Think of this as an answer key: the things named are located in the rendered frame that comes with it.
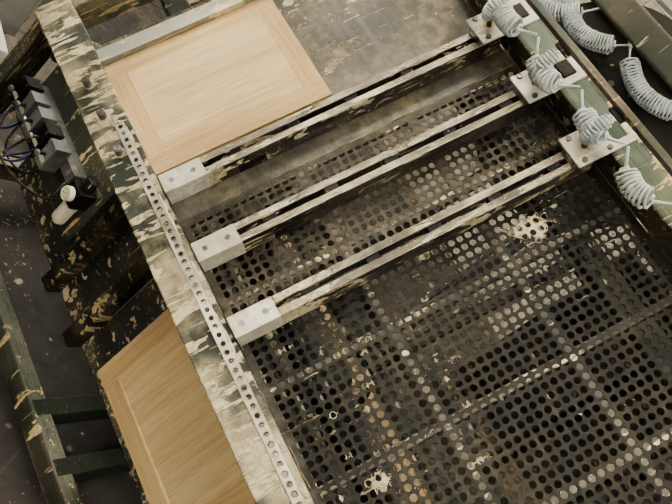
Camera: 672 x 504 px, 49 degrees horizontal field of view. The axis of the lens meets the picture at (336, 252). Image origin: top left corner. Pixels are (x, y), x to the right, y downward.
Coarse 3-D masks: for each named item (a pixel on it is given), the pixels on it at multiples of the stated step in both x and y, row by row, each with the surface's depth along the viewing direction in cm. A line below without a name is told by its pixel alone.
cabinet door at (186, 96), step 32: (192, 32) 229; (224, 32) 229; (256, 32) 229; (288, 32) 228; (128, 64) 226; (160, 64) 225; (192, 64) 225; (224, 64) 224; (256, 64) 224; (288, 64) 223; (128, 96) 221; (160, 96) 220; (192, 96) 220; (224, 96) 219; (256, 96) 219; (288, 96) 218; (320, 96) 217; (160, 128) 216; (192, 128) 215; (224, 128) 214; (256, 128) 214; (160, 160) 211
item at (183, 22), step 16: (224, 0) 231; (240, 0) 231; (256, 0) 234; (176, 16) 230; (192, 16) 229; (208, 16) 229; (144, 32) 228; (160, 32) 227; (176, 32) 229; (112, 48) 226; (128, 48) 225; (144, 48) 228
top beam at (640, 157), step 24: (480, 0) 223; (504, 48) 222; (528, 48) 211; (552, 48) 210; (552, 96) 210; (576, 96) 203; (600, 96) 203; (600, 168) 203; (648, 168) 193; (648, 216) 193
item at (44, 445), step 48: (48, 48) 244; (0, 96) 254; (48, 240) 259; (96, 240) 237; (0, 288) 237; (48, 288) 248; (96, 288) 244; (144, 288) 232; (0, 336) 230; (96, 336) 241; (288, 336) 252; (48, 432) 217; (48, 480) 211
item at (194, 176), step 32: (512, 0) 217; (480, 32) 213; (416, 64) 214; (448, 64) 215; (352, 96) 211; (384, 96) 213; (288, 128) 208; (320, 128) 211; (192, 160) 204; (224, 160) 204; (256, 160) 209; (192, 192) 206
